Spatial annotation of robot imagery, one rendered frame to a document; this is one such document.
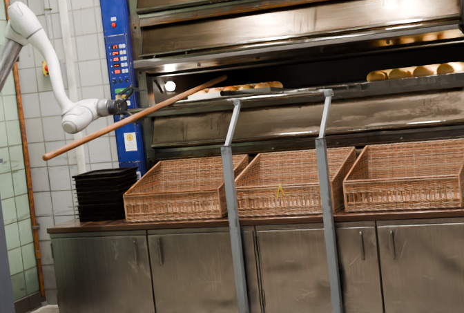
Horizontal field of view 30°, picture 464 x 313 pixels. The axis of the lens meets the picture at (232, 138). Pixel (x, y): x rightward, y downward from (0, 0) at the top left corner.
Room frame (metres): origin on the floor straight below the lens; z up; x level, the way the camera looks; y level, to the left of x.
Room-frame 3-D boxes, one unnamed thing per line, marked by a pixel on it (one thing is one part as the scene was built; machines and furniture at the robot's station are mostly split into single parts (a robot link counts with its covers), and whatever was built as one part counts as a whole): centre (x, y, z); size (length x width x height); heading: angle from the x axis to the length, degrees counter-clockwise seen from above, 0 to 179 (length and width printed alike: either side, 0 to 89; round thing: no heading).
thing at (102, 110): (4.42, 0.62, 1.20); 0.09 x 0.06 x 0.09; 157
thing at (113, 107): (4.39, 0.55, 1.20); 0.09 x 0.07 x 0.08; 67
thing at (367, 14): (4.67, -0.38, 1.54); 1.79 x 0.11 x 0.19; 67
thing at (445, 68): (4.86, -1.08, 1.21); 0.61 x 0.48 x 0.06; 157
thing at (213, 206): (4.65, 0.26, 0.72); 0.56 x 0.49 x 0.28; 68
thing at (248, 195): (4.42, -0.29, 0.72); 0.56 x 0.49 x 0.28; 66
